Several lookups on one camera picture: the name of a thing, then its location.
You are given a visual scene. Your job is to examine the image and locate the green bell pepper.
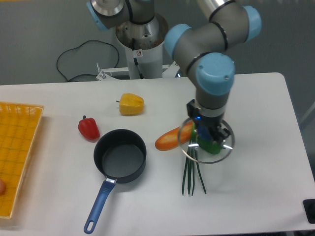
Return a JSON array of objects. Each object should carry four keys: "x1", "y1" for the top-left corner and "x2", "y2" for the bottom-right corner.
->
[{"x1": 197, "y1": 135, "x2": 223, "y2": 155}]

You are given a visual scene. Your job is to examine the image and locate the glass lid with blue knob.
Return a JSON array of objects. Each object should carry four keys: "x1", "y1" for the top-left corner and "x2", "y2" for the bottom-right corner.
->
[{"x1": 177, "y1": 118, "x2": 235, "y2": 164}]

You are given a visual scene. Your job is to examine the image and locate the yellow woven basket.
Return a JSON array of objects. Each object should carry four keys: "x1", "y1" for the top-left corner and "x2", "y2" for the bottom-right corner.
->
[{"x1": 0, "y1": 102, "x2": 44, "y2": 219}]

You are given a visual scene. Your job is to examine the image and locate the dark pot with blue handle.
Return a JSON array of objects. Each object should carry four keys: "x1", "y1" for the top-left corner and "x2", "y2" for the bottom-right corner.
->
[{"x1": 84, "y1": 129, "x2": 147, "y2": 234}]

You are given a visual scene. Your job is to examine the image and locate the orange baguette bread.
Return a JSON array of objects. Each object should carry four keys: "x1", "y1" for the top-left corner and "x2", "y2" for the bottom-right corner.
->
[{"x1": 155, "y1": 121, "x2": 192, "y2": 151}]

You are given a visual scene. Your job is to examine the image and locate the red bell pepper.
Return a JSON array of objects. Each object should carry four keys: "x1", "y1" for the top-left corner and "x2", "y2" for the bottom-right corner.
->
[{"x1": 78, "y1": 115, "x2": 100, "y2": 141}]

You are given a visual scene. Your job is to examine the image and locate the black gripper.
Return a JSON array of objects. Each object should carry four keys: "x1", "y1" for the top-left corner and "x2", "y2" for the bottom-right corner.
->
[{"x1": 187, "y1": 99, "x2": 231, "y2": 145}]

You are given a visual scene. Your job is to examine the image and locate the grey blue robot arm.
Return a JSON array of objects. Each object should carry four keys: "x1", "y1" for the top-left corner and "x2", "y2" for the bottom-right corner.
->
[{"x1": 87, "y1": 0, "x2": 262, "y2": 144}]

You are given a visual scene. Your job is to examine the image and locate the green onion stalk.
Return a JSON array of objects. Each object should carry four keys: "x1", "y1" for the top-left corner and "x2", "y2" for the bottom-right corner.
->
[{"x1": 181, "y1": 124, "x2": 207, "y2": 196}]

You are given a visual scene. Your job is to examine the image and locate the white base frame with bolts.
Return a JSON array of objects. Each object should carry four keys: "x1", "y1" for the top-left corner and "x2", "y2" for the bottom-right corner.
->
[{"x1": 95, "y1": 62, "x2": 186, "y2": 81}]

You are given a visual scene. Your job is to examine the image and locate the black cable on floor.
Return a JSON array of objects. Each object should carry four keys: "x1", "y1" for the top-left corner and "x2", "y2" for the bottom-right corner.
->
[{"x1": 56, "y1": 39, "x2": 120, "y2": 82}]

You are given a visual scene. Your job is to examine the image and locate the black device at table edge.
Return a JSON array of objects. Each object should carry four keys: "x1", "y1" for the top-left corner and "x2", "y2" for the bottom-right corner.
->
[{"x1": 303, "y1": 199, "x2": 315, "y2": 224}]

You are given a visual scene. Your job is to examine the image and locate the yellow bell pepper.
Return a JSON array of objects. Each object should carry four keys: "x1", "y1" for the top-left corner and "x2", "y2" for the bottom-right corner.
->
[{"x1": 116, "y1": 93, "x2": 144, "y2": 116}]

